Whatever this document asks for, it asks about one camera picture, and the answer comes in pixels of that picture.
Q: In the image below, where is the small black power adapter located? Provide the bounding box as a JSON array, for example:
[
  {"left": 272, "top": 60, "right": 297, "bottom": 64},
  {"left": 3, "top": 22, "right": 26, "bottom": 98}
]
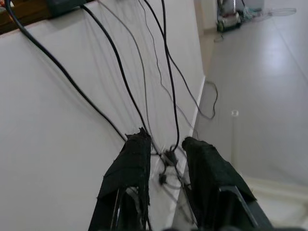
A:
[{"left": 163, "top": 144, "right": 179, "bottom": 167}]

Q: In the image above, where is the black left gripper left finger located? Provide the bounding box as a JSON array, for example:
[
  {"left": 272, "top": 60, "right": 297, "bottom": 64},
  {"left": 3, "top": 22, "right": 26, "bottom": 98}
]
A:
[{"left": 88, "top": 127, "right": 153, "bottom": 231}]

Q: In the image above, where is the black router cable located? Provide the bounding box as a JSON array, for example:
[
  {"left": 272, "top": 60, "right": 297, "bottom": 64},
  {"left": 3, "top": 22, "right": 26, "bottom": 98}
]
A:
[{"left": 81, "top": 4, "right": 147, "bottom": 132}]

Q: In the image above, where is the grey wall cable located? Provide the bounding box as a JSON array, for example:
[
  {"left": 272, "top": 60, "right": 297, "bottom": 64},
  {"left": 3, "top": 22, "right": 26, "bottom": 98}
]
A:
[{"left": 100, "top": 1, "right": 162, "bottom": 156}]

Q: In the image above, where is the black wifi router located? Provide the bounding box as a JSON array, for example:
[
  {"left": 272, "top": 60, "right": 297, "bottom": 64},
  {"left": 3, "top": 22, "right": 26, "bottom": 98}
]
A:
[{"left": 46, "top": 0, "right": 87, "bottom": 19}]

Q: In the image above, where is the black adapter cable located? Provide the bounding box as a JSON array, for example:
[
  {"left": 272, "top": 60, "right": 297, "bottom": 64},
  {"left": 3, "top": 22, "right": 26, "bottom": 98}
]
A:
[{"left": 161, "top": 0, "right": 181, "bottom": 146}]

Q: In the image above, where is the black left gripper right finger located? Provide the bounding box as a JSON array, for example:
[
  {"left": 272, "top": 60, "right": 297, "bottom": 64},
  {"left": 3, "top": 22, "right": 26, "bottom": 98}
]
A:
[{"left": 181, "top": 136, "right": 275, "bottom": 231}]

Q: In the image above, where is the thick black wall cable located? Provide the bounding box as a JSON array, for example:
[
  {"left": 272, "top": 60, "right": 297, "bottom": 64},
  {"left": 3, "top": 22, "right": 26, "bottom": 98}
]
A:
[{"left": 6, "top": 0, "right": 128, "bottom": 141}]

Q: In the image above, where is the thin black wall cable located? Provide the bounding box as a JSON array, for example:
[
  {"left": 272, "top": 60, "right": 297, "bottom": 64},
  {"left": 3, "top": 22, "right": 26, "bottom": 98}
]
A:
[{"left": 138, "top": 0, "right": 193, "bottom": 128}]

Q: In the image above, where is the grey upright vacuum cleaner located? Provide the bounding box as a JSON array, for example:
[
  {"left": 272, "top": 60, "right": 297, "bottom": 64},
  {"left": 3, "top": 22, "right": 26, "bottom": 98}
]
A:
[{"left": 216, "top": 0, "right": 243, "bottom": 33}]

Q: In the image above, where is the black floor cable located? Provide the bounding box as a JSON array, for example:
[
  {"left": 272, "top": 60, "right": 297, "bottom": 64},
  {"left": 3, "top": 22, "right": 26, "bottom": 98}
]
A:
[{"left": 167, "top": 51, "right": 218, "bottom": 120}]

